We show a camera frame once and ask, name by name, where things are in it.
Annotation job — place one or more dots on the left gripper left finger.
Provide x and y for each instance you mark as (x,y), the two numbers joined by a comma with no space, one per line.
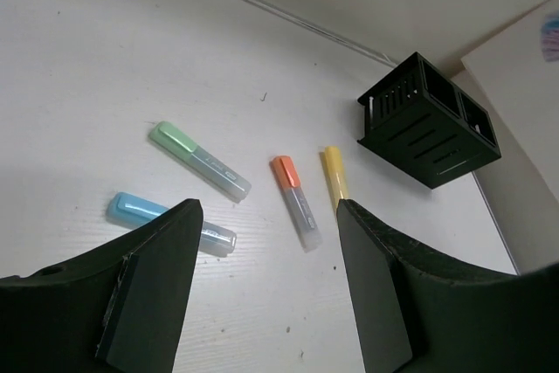
(117,308)

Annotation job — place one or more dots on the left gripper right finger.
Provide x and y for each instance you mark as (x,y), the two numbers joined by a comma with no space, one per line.
(420,310)

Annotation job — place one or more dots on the yellow highlighter pen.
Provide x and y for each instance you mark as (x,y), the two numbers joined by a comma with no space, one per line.
(335,175)

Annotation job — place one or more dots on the blue highlighter pen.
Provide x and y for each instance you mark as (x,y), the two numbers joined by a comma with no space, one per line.
(133,211)

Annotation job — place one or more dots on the orange highlighter pen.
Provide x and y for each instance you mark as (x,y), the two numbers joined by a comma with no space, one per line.
(296,202)

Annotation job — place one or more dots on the green highlighter pen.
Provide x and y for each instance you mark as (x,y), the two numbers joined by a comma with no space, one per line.
(178,144)

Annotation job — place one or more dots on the black two-compartment organizer box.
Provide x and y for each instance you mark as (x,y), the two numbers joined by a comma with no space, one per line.
(425,125)

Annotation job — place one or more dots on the aluminium rail right side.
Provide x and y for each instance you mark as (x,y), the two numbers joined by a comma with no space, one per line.
(496,224)

